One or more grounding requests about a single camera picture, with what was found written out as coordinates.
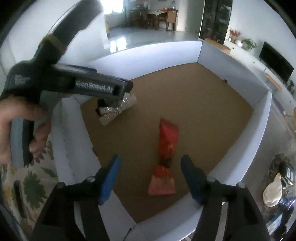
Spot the dark glass cabinet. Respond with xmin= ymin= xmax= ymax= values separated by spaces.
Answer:
xmin=199 ymin=0 xmax=233 ymax=44

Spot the black television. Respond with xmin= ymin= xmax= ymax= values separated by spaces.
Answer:
xmin=259 ymin=42 xmax=294 ymax=83

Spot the green potted plant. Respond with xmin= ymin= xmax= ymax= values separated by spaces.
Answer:
xmin=242 ymin=39 xmax=257 ymax=52

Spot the white storage box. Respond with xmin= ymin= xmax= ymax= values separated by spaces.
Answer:
xmin=52 ymin=41 xmax=272 ymax=240

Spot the red snack packet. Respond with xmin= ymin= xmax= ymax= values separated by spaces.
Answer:
xmin=148 ymin=118 xmax=179 ymax=196

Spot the person's left hand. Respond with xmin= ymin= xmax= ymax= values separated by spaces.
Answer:
xmin=1 ymin=96 xmax=51 ymax=164

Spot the floral cushion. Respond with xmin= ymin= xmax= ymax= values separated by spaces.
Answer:
xmin=1 ymin=136 xmax=58 ymax=237

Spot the red flower vase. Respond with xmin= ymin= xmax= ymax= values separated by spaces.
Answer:
xmin=230 ymin=29 xmax=243 ymax=47

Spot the wooden dining chair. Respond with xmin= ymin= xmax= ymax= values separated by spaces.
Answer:
xmin=166 ymin=9 xmax=178 ymax=31

